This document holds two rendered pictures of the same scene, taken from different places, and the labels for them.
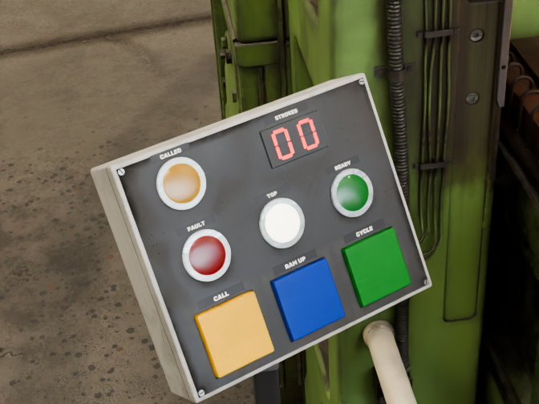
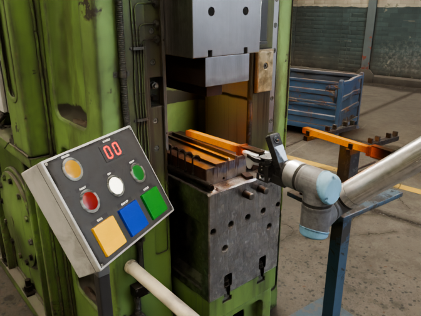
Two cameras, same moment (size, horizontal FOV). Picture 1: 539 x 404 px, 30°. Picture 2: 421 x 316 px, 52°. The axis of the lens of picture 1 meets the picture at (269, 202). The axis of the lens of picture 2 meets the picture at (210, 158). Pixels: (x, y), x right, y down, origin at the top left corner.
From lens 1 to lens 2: 0.44 m
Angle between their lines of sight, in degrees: 34
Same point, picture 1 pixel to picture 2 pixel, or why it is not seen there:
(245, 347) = (115, 241)
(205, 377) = (101, 258)
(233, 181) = (93, 168)
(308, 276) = (131, 207)
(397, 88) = not seen: hidden behind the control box
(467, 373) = (167, 278)
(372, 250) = (151, 195)
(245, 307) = (111, 222)
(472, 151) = (159, 172)
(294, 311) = (130, 222)
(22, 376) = not seen: outside the picture
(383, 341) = (136, 266)
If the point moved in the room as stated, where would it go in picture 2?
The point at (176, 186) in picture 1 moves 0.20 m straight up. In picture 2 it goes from (71, 170) to (61, 84)
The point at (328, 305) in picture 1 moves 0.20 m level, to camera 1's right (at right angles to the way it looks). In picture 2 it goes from (141, 219) to (205, 200)
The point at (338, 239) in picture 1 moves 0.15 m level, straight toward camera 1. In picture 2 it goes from (137, 192) to (160, 214)
